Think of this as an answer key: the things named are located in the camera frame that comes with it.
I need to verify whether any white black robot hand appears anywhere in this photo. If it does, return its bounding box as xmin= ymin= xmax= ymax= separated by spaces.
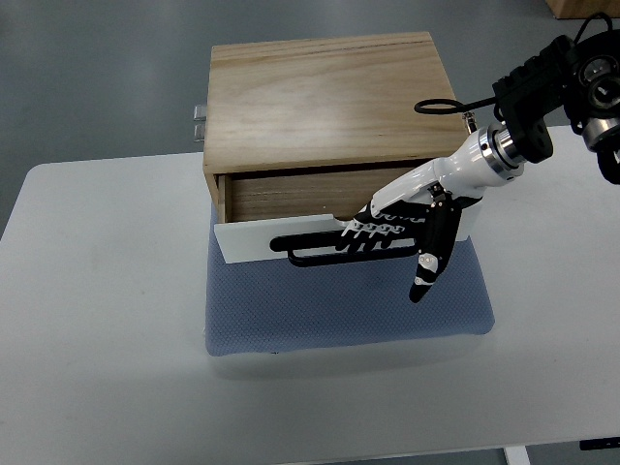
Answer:
xmin=335 ymin=123 xmax=525 ymax=303

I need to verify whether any white drawer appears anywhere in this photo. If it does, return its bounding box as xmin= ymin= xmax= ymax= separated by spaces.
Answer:
xmin=213 ymin=164 xmax=482 ymax=269

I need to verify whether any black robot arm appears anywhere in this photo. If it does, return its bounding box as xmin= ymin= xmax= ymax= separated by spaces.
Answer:
xmin=493 ymin=12 xmax=619 ymax=185

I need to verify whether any wooden drawer cabinet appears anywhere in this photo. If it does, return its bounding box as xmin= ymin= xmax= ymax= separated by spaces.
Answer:
xmin=203 ymin=32 xmax=467 ymax=223

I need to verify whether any blue foam mat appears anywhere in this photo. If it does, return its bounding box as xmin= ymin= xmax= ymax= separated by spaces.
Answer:
xmin=205 ymin=220 xmax=495 ymax=357

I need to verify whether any metal table clamp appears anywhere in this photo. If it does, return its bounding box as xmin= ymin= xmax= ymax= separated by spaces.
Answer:
xmin=193 ymin=104 xmax=206 ymax=142

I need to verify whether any cardboard box corner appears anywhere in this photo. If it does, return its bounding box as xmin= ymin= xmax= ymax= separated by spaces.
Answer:
xmin=545 ymin=0 xmax=620 ymax=19

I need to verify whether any white table leg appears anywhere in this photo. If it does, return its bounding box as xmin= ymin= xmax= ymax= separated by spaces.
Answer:
xmin=503 ymin=446 xmax=532 ymax=465

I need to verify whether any black table control panel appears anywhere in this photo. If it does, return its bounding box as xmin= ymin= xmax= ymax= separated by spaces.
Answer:
xmin=579 ymin=437 xmax=620 ymax=451

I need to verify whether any black cable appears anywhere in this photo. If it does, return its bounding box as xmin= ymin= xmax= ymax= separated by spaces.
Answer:
xmin=414 ymin=96 xmax=500 ymax=135

